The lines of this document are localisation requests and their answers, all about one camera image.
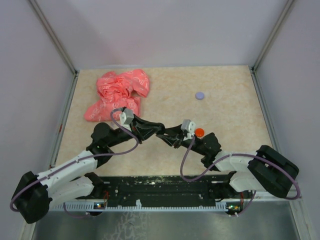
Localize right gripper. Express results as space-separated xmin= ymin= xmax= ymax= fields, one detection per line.
xmin=157 ymin=124 xmax=207 ymax=156

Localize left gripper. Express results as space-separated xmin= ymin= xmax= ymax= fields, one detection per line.
xmin=107 ymin=114 xmax=162 ymax=148

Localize orange charging case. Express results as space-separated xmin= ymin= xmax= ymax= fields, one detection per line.
xmin=194 ymin=128 xmax=205 ymax=138

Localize black round charging case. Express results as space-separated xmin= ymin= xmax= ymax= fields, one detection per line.
xmin=157 ymin=128 xmax=166 ymax=135

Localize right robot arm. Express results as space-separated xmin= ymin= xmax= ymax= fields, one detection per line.
xmin=156 ymin=125 xmax=301 ymax=200

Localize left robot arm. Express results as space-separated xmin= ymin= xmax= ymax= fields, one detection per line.
xmin=9 ymin=116 xmax=165 ymax=224

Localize purple round charging case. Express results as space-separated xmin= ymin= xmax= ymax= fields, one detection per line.
xmin=195 ymin=91 xmax=205 ymax=100

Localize crumpled pink cloth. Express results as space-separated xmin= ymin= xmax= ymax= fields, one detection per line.
xmin=84 ymin=69 xmax=150 ymax=122

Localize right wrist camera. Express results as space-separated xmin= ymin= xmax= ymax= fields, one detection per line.
xmin=180 ymin=119 xmax=196 ymax=141

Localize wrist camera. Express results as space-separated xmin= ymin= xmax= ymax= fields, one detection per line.
xmin=180 ymin=119 xmax=196 ymax=141
xmin=119 ymin=108 xmax=135 ymax=131

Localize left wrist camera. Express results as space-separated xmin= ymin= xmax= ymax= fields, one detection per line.
xmin=119 ymin=108 xmax=135 ymax=131

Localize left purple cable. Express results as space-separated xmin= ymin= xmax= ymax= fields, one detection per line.
xmin=9 ymin=107 xmax=140 ymax=220

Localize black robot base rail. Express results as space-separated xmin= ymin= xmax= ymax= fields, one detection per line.
xmin=74 ymin=173 xmax=251 ymax=207

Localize white slotted cable duct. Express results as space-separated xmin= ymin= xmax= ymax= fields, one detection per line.
xmin=48 ymin=199 xmax=241 ymax=213

